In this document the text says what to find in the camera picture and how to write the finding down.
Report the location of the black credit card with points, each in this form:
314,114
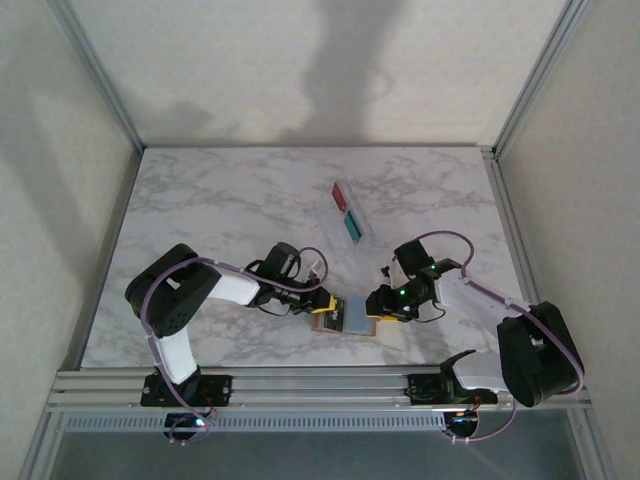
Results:
336,320

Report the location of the brown leather card holder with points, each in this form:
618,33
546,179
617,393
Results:
317,325

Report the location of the light blue credit card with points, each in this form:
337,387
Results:
359,317

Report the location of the clear acrylic card stand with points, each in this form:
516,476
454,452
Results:
334,225

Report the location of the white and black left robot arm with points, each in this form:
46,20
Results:
235,287

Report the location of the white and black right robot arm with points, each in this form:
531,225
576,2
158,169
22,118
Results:
470,295

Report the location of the teal credit card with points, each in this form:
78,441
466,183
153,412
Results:
354,226

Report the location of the red credit card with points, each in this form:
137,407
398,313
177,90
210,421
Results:
340,196

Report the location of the black controller board with LED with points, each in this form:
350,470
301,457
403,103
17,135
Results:
462,422
187,422

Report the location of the long aluminium base rail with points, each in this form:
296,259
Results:
320,390

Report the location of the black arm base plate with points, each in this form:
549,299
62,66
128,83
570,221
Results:
422,390
220,390

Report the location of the aluminium side rail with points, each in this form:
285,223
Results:
120,210
511,220

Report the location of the aluminium frame post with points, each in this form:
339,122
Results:
540,75
102,80

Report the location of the aluminium frame leg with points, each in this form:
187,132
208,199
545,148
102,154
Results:
40,450
595,445

